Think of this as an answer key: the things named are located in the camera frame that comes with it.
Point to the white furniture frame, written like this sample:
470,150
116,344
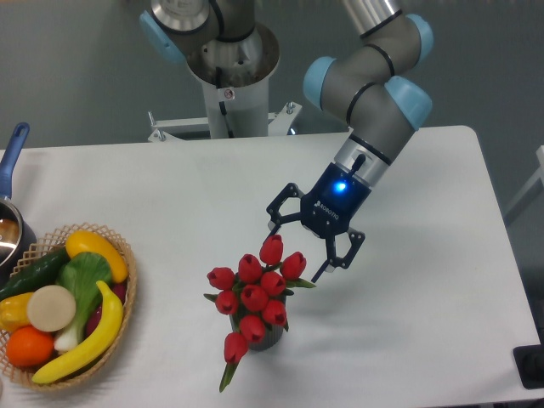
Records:
527,193

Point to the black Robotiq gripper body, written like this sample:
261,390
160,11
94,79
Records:
336,197

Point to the red tulip bouquet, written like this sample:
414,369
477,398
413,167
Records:
256,282

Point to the green cucumber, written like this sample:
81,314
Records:
40,273

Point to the dark grey ribbed vase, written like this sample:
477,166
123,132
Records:
259,333

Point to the orange fruit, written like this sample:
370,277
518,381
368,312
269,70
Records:
28,347

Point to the blue handled saucepan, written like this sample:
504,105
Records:
16,234

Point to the green bok choy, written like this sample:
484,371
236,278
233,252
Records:
79,277

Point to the yellow bell pepper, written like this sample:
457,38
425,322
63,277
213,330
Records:
13,312

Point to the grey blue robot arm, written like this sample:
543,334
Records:
367,91

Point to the beige round disc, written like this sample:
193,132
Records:
51,308

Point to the black device at edge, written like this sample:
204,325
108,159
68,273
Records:
529,362

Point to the woven wicker basket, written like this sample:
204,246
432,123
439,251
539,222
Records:
126,292

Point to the yellow banana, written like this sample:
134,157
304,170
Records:
92,347

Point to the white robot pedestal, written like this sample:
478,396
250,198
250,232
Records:
234,78

